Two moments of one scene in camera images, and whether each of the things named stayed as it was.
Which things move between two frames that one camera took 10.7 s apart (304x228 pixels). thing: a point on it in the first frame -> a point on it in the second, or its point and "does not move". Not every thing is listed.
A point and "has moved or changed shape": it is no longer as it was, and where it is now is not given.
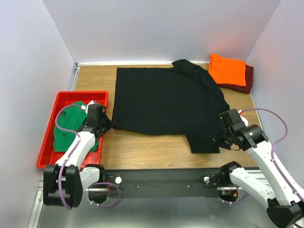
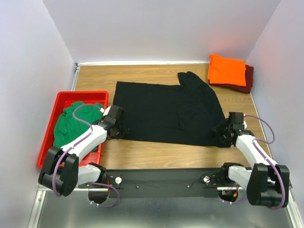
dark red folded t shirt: [249, 78] does not move
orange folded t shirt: [227, 71] does not move
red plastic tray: [47, 156] does not move
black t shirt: [182, 100] has moved or changed shape
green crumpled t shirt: [71, 118] does not move
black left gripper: [110, 123] -> [125, 129]
